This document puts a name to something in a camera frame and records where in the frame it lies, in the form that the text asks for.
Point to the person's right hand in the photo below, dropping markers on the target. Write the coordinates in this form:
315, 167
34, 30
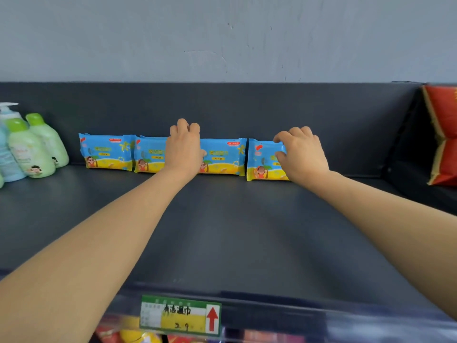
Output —
303, 157

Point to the person's left hand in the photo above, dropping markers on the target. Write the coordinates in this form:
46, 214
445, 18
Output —
184, 153

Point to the dark grey shelf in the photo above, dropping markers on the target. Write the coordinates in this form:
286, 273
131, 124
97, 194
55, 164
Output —
228, 228

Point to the person's right forearm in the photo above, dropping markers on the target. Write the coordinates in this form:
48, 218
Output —
385, 228

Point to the person's left forearm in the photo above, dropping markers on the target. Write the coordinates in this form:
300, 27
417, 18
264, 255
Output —
89, 246

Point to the green yellow price tag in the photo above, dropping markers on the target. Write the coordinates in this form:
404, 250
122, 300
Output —
178, 314

